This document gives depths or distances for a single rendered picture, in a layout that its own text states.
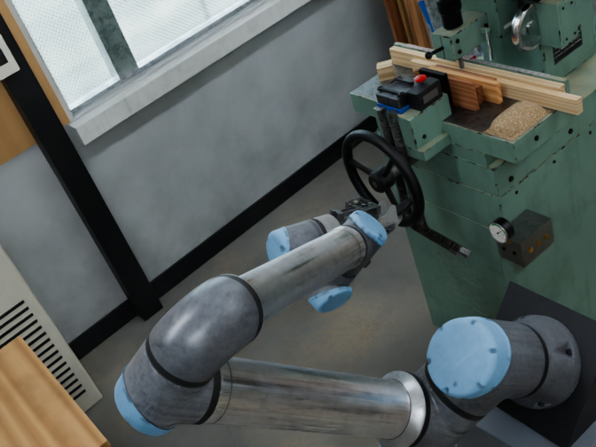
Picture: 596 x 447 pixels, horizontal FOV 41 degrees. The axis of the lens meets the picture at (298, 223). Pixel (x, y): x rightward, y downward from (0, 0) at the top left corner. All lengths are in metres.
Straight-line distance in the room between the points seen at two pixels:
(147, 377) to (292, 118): 2.45
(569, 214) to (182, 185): 1.62
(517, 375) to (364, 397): 0.29
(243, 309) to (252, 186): 2.32
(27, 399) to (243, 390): 1.19
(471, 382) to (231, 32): 2.06
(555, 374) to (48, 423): 1.33
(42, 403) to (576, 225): 1.57
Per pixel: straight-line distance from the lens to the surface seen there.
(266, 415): 1.32
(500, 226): 1.99
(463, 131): 1.99
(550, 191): 2.20
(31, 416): 2.33
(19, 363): 2.53
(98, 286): 3.22
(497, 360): 1.47
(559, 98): 1.96
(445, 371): 1.51
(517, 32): 2.07
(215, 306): 1.16
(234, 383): 1.27
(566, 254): 2.37
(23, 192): 2.97
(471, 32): 2.10
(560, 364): 1.63
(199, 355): 1.15
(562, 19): 2.09
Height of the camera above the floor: 1.92
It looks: 34 degrees down
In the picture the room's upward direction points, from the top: 21 degrees counter-clockwise
